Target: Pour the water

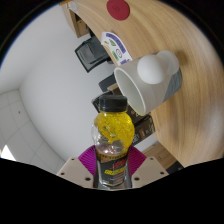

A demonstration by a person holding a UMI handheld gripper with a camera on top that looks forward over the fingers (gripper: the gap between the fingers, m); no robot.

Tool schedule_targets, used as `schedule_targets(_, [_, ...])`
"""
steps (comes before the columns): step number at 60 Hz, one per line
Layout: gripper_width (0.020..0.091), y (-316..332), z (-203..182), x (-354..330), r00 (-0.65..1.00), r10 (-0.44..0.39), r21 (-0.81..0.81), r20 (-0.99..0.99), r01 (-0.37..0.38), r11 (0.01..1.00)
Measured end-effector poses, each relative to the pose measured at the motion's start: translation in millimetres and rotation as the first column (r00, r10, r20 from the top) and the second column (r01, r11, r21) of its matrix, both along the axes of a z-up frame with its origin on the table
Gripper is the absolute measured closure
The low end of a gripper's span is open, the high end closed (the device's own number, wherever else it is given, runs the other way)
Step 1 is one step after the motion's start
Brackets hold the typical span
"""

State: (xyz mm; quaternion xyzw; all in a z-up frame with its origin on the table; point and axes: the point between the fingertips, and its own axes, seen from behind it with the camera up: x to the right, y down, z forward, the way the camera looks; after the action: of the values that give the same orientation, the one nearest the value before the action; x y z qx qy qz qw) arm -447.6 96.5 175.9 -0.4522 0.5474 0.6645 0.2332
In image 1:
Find flat round red coaster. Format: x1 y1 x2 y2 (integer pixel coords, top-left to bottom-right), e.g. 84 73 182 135
106 0 131 22

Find wooden side desk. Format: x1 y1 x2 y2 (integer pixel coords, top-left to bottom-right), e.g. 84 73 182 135
59 1 91 39

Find tall dark brown box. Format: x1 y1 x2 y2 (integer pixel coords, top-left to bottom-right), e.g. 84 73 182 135
131 114 157 147

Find clear black-capped drink bottle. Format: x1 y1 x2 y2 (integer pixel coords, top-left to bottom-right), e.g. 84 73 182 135
90 94 136 189

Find white ceramic mug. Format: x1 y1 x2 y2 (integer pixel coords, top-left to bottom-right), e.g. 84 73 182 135
113 50 183 117

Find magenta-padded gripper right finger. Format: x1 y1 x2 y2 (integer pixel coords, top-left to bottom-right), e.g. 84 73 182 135
127 145 170 189

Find ceiling light panel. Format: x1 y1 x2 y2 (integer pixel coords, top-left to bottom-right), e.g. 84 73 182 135
0 144 17 162

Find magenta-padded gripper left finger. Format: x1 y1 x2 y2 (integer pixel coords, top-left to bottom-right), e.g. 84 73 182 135
56 144 98 189

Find black mesh office chair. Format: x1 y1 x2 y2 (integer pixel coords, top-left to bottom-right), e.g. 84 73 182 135
74 35 114 74

